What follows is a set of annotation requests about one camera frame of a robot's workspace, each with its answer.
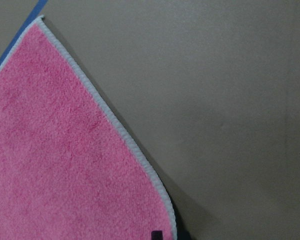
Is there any pink towel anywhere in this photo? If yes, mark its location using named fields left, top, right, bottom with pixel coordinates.
left=0, top=17, right=177, bottom=240

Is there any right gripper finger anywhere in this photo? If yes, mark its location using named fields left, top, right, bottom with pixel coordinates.
left=151, top=230, right=163, bottom=240

